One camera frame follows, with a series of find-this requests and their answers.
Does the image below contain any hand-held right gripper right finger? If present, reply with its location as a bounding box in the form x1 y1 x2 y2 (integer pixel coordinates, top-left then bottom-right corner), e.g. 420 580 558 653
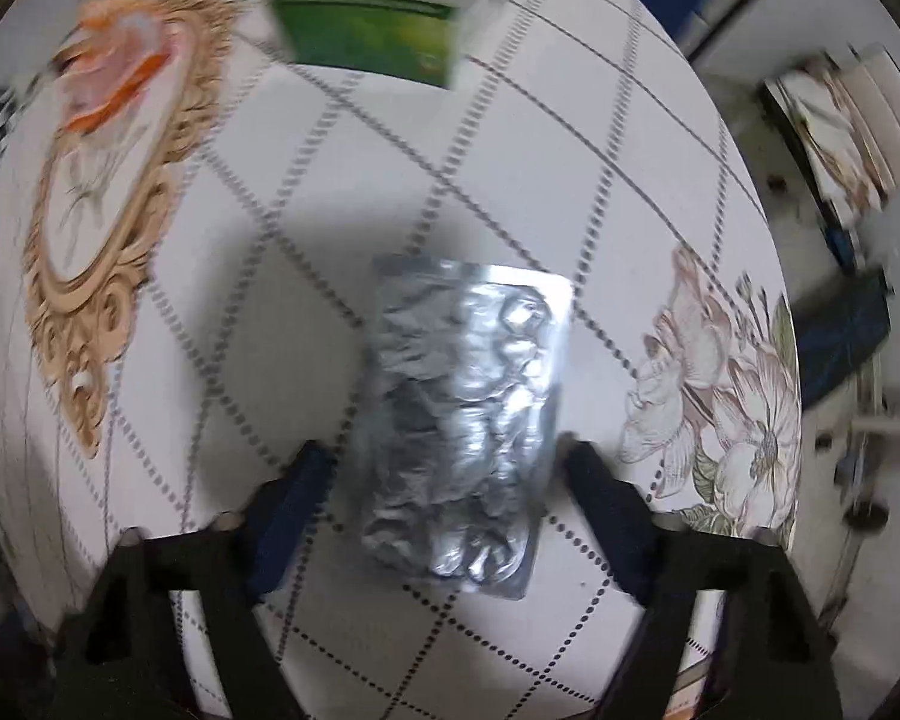
562 439 845 720

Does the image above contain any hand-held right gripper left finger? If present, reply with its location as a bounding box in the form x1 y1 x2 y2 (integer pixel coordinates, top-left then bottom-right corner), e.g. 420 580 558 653
49 439 338 720

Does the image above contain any silver foil blister pack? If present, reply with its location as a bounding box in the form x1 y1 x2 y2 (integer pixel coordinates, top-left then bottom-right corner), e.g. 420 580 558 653
358 255 575 601

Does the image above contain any dark blue mat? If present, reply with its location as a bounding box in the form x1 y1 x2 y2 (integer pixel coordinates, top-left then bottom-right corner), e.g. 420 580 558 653
791 270 893 410

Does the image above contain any table with patterned tablecloth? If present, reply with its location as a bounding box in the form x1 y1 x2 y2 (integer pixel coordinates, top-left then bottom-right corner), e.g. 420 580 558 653
0 0 803 720

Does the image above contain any beige cloth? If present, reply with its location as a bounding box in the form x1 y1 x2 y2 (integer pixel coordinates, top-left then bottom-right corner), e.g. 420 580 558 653
765 52 890 230

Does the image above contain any orange plastic bag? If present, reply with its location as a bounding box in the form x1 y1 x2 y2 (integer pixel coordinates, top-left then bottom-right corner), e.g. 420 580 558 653
52 0 196 136

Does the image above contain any green and white medicine box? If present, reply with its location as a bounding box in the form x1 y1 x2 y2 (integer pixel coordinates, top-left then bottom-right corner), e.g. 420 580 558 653
244 0 518 91

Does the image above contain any white chair with black frame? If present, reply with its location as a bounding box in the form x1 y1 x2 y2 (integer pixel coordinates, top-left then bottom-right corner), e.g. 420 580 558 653
757 45 900 271

